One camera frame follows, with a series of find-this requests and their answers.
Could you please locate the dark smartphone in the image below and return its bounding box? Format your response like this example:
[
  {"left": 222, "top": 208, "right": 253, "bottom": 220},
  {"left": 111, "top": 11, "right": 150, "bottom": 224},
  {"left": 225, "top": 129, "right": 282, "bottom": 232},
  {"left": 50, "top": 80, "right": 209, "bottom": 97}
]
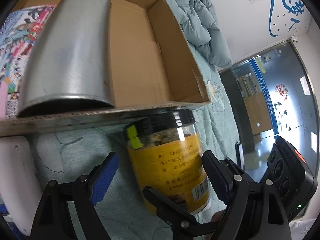
[{"left": 235, "top": 142, "right": 246, "bottom": 171}]

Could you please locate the silver metal tin can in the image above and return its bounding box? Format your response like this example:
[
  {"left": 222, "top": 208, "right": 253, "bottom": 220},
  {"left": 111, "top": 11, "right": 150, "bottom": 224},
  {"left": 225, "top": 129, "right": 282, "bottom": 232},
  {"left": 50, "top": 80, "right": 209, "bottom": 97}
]
[{"left": 17, "top": 0, "right": 115, "bottom": 117}]

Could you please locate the blue stapler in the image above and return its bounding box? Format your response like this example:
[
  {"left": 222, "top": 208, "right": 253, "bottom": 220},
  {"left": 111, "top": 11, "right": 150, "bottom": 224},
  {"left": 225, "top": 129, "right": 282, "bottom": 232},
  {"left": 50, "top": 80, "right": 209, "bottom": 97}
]
[{"left": 0, "top": 204, "right": 17, "bottom": 240}]

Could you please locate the glass door with blue stripe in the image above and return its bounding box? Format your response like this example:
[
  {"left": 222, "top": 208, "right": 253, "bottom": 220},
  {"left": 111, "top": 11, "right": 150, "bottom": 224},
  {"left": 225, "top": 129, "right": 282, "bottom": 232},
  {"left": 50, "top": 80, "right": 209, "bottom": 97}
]
[{"left": 221, "top": 37, "right": 319, "bottom": 180}]

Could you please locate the large shallow cardboard box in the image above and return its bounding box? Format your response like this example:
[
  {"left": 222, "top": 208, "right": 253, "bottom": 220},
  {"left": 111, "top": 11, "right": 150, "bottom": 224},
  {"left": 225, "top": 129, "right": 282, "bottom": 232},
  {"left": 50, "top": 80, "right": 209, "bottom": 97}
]
[{"left": 1, "top": 0, "right": 209, "bottom": 137}]

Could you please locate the yellow label glass jar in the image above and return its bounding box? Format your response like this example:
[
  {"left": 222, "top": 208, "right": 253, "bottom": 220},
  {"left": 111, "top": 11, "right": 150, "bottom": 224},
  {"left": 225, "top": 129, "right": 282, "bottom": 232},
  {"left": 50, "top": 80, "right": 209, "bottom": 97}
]
[{"left": 124, "top": 109, "right": 210, "bottom": 215}]

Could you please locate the white rectangular plastic gadget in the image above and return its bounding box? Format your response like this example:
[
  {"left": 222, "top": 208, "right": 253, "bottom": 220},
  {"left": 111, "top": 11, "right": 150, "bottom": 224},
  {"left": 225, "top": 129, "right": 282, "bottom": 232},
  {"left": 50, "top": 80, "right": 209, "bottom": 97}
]
[{"left": 0, "top": 136, "right": 42, "bottom": 236}]

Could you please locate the colourful cartoon game box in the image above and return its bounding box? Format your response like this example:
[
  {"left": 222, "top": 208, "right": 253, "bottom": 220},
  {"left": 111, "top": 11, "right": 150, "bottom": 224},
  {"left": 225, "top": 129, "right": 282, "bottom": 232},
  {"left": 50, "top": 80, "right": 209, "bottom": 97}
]
[{"left": 0, "top": 4, "right": 56, "bottom": 121}]

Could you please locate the light blue folded jacket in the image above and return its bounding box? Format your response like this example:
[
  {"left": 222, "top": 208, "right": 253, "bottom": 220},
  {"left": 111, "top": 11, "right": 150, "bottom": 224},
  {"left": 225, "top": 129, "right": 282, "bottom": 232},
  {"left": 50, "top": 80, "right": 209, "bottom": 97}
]
[{"left": 165, "top": 0, "right": 232, "bottom": 68}]

